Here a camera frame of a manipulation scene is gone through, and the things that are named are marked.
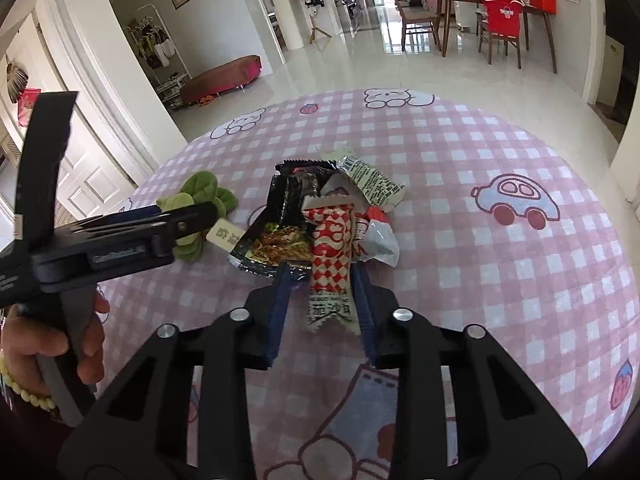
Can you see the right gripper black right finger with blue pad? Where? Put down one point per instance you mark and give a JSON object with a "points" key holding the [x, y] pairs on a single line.
{"points": [[465, 409]]}

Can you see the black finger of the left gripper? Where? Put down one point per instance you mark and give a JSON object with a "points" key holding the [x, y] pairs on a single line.
{"points": [[172, 225]]}

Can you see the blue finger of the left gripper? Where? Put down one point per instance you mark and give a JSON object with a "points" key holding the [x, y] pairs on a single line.
{"points": [[119, 217]]}

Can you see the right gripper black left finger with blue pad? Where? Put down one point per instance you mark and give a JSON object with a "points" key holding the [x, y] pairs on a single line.
{"points": [[178, 409]]}

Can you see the red white checked snack wrapper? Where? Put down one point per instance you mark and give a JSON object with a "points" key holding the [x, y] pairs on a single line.
{"points": [[330, 297]]}

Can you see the white printed snack wrapper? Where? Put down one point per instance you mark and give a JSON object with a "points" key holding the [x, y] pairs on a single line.
{"points": [[378, 189]]}

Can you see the red silver snack wrapper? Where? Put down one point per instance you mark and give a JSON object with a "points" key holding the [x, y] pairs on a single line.
{"points": [[374, 238]]}

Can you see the person's left hand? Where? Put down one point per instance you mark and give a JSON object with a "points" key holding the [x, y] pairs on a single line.
{"points": [[23, 339]]}

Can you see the green plush toy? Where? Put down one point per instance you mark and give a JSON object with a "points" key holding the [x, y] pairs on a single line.
{"points": [[200, 194]]}

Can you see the black noodle snack packet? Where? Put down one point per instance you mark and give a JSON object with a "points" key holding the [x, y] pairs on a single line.
{"points": [[280, 233]]}

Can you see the dark red bench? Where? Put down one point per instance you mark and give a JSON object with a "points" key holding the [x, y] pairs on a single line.
{"points": [[235, 74]]}

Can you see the white clothes rack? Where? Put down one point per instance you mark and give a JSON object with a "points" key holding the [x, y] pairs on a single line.
{"points": [[158, 55]]}

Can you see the pink checked tablecloth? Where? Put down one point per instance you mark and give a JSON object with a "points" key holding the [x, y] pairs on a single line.
{"points": [[495, 228]]}

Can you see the brown wooden chair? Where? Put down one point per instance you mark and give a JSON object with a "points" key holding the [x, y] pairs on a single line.
{"points": [[422, 19]]}

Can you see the dark wooden dining table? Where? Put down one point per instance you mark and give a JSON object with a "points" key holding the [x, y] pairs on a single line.
{"points": [[528, 9]]}

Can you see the chair with red cover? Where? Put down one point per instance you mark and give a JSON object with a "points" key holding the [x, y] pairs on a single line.
{"points": [[502, 24]]}

